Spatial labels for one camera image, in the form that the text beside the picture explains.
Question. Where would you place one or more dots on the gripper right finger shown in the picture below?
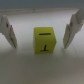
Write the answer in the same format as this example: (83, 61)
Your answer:
(72, 29)

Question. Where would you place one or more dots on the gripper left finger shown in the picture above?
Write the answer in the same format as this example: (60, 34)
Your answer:
(7, 29)

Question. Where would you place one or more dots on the yellow block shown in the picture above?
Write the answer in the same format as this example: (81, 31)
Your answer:
(45, 39)

